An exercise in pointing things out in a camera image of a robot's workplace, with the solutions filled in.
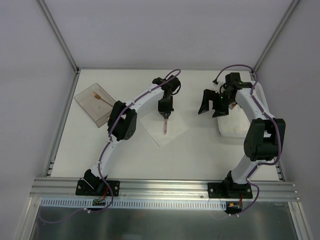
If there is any pink handled knife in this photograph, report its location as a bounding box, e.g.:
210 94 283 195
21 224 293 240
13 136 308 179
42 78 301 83
163 118 168 135

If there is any white paper napkin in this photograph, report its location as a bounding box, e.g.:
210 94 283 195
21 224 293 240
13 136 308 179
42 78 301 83
140 111 189 147

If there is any gold fork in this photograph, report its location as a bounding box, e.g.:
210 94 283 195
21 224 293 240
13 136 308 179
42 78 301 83
92 92 113 107

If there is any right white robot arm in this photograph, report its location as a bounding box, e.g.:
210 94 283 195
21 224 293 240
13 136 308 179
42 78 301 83
198 72 286 198

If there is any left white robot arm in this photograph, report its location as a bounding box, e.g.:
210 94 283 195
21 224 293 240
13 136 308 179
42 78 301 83
83 75 181 195

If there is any white plastic basket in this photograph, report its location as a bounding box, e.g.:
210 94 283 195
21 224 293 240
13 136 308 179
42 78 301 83
216 80 271 138

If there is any transparent brown plastic tray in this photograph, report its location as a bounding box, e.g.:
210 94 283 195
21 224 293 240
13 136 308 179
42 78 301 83
74 83 116 128

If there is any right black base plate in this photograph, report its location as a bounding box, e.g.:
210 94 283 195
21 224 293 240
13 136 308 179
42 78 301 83
207 182 253 199

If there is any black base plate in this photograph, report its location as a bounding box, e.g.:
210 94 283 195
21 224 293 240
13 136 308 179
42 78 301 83
75 178 121 197
207 182 253 199

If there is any left aluminium frame post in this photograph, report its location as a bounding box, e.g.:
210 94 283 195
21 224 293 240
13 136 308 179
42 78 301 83
36 0 79 73

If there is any aluminium frame post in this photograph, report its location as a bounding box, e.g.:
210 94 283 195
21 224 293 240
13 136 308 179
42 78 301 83
254 0 302 71
36 0 79 73

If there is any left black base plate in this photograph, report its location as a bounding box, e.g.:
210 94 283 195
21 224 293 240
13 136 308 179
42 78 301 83
75 178 121 197

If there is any right aluminium frame post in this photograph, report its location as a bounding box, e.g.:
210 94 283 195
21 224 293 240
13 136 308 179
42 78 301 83
254 0 302 71

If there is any aluminium front rail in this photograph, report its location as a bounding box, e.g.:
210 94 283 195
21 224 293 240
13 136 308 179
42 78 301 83
29 177 301 202

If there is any white slotted cable duct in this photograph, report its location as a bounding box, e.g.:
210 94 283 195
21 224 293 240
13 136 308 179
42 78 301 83
40 197 227 211

